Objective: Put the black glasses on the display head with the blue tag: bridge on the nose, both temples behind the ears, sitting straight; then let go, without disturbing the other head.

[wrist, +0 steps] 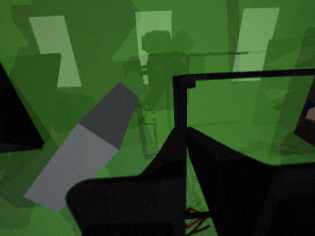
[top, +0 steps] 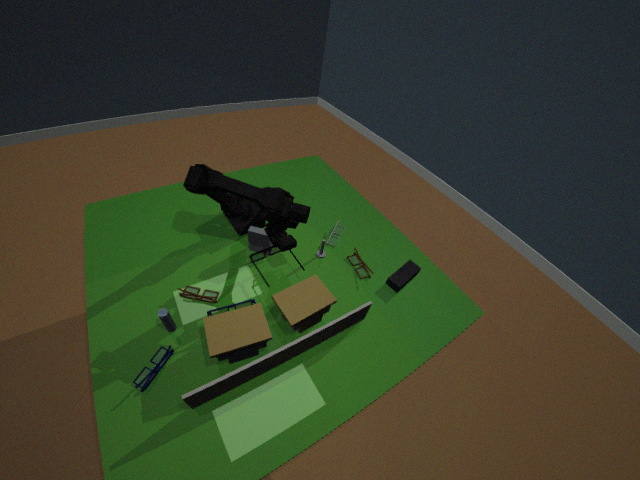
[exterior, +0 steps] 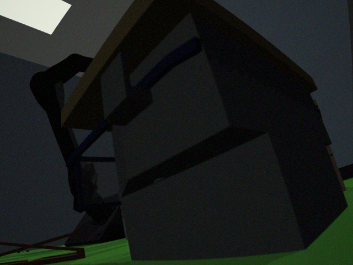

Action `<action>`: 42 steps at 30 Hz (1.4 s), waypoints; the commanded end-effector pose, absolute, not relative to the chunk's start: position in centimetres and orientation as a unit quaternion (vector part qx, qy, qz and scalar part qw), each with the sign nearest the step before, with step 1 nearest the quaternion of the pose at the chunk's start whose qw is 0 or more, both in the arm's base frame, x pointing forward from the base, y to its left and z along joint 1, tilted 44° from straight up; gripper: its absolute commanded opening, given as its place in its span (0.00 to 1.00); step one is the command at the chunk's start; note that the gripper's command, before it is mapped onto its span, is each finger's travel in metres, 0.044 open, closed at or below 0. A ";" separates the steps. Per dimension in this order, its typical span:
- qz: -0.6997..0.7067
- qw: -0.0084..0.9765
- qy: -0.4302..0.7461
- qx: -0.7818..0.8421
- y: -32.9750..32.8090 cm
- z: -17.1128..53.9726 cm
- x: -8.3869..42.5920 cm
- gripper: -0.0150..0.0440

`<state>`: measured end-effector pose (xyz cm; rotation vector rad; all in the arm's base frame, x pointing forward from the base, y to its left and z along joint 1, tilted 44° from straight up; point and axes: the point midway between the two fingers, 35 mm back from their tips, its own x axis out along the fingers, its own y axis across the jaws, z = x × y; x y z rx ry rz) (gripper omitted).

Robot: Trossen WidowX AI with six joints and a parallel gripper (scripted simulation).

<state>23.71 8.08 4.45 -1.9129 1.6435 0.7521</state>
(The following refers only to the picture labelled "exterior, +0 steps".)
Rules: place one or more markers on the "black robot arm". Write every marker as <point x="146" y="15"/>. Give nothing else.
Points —
<point x="47" y="88"/>

